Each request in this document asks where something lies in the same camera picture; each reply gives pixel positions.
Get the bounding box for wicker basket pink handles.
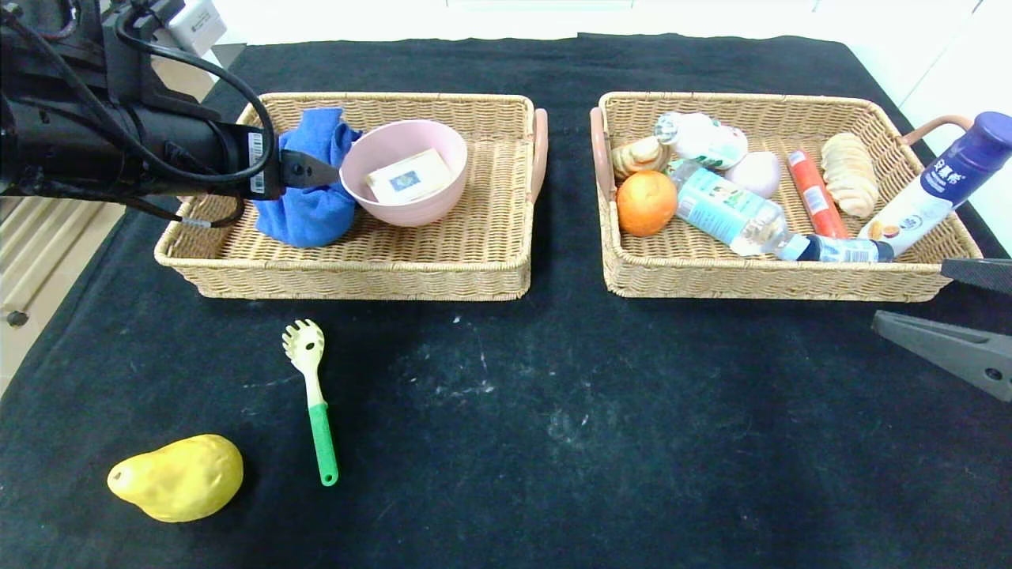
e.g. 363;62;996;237
591;91;985;302
154;92;549;302

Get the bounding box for pale pink egg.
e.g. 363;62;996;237
723;152;782;198

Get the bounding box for white counter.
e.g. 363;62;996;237
213;0;823;48

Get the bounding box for orange fruit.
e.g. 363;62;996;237
616;170;678;238

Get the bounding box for pink bowl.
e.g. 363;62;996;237
340;119;469;228

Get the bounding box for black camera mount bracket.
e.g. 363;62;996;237
99;0;226;123

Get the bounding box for beige ridged bread roll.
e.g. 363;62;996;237
820;133;879;219

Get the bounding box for thick black camera cable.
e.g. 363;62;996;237
115;6;278;190

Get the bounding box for blue cloth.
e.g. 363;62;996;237
253;108;364;249

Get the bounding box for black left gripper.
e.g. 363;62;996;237
149;109;341;201

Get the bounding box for yellow pasta spoon green handle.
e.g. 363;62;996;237
281;318;339;486

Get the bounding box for white bottle blue cap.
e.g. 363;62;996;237
858;111;1012;258

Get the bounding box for orange sausage stick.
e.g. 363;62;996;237
787;150;850;240

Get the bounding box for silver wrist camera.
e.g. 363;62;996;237
164;0;228;56

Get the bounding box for white card box blue diamond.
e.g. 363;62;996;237
365;149;453;205

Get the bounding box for golden bread bun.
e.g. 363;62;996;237
611;136;673;181

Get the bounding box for yellow pear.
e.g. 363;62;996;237
107;434;244;523

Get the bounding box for clear water bottle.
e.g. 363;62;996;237
668;158;809;262

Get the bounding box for black table cloth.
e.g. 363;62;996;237
0;33;1012;569

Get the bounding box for white milk drink bottle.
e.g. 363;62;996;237
655;112;749;171

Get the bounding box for beige metal trolley rack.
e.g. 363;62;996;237
0;196;127;329

